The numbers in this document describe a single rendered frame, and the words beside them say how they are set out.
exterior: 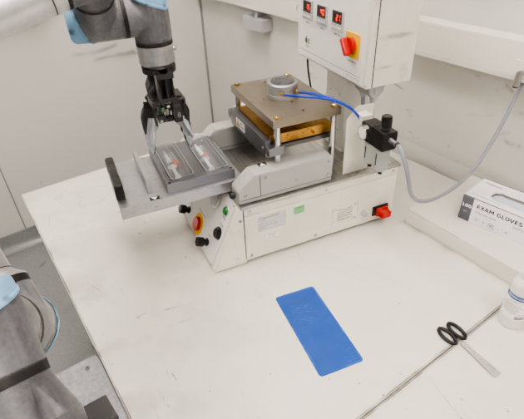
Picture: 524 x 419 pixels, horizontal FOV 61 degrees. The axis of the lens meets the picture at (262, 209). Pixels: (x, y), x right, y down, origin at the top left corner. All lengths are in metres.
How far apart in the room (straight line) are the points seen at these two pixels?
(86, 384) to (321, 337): 0.48
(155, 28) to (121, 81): 1.60
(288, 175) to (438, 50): 0.63
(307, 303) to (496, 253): 0.48
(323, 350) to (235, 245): 0.33
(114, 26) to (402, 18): 0.60
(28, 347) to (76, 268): 0.61
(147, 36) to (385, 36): 0.50
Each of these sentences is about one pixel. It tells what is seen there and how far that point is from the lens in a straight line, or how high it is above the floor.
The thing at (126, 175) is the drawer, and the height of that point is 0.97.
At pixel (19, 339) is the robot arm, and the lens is 0.67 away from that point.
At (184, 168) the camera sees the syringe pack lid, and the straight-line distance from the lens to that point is 1.08.
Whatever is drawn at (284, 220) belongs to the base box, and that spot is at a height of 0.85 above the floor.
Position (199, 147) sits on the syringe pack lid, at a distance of 1.16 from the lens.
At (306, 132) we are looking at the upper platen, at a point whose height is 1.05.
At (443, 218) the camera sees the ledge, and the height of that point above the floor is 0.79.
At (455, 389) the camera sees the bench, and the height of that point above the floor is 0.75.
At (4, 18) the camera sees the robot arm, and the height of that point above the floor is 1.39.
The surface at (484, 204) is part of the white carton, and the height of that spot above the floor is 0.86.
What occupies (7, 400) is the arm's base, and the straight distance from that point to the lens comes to 0.66.
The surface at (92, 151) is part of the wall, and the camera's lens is 2.62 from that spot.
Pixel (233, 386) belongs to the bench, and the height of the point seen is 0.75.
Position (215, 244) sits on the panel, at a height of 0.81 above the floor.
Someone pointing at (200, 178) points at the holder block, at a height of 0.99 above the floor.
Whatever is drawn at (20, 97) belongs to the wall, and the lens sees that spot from 2.45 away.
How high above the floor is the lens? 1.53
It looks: 35 degrees down
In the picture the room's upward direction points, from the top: 3 degrees counter-clockwise
